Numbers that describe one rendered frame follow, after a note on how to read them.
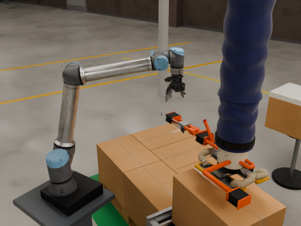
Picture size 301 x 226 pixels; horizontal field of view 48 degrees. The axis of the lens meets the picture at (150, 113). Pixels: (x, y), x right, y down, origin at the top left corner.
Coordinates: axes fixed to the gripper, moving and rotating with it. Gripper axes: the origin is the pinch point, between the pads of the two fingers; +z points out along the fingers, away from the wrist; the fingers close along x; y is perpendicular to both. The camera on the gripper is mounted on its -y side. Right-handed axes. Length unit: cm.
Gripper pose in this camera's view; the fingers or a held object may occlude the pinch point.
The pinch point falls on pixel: (174, 99)
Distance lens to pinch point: 240.8
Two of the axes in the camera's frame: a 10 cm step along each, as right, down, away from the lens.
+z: 0.0, 9.1, 4.2
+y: 5.2, 3.6, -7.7
